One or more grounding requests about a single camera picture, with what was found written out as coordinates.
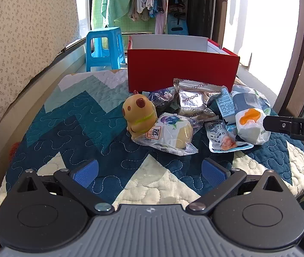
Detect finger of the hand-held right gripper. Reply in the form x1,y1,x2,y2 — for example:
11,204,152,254
263,116,302,140

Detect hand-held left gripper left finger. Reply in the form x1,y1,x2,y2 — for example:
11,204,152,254
17,158,115,216

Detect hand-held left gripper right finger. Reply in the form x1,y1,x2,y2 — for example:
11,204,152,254
187,158,289,216

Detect egg yolk print packet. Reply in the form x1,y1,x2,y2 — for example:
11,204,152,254
231,84,272,145

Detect white chicken snack packet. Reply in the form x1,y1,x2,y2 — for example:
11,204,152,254
204,118,254,154

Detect teal labelled packet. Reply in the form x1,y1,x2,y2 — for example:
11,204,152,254
215,86,237,125

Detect blueberry print bread packet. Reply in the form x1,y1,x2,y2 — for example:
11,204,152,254
132,112,199,156

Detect silver snack packet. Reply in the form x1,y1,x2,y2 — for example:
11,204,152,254
173,78,223,121

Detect yellow capybara toy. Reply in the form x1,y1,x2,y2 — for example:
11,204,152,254
122,90,158,141

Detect dark candy packet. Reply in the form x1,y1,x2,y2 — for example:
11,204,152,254
143,88,176,114

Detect red cardboard box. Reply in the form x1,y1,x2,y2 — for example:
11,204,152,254
126,34,240,93

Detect blue and white quilted blanket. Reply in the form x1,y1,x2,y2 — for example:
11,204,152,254
0,70,304,220

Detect blue plastic stool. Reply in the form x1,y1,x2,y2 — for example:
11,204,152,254
86,27,127,72

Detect beige floral cloth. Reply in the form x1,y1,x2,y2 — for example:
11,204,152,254
0,0,81,148

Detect purple hanging cloth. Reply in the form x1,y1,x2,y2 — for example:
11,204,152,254
155,12,167,35

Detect green grid sheet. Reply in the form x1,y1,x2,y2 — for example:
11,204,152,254
92,0,155,34

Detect green towel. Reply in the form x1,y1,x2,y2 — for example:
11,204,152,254
101,0,142,26

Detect bunch of hanging socks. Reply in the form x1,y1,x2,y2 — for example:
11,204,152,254
128,0,166,22

